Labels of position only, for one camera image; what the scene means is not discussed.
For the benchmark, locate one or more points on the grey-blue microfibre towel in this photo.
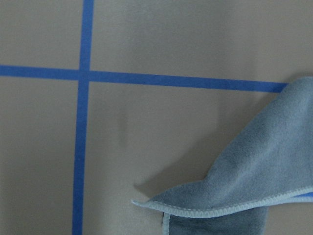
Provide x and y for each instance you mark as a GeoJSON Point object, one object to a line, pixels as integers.
{"type": "Point", "coordinates": [269, 163]}

